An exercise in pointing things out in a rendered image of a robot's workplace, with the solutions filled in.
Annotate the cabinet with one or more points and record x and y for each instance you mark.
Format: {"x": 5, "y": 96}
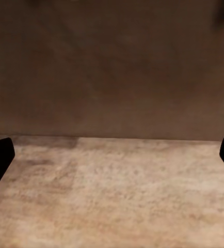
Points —
{"x": 137, "y": 69}

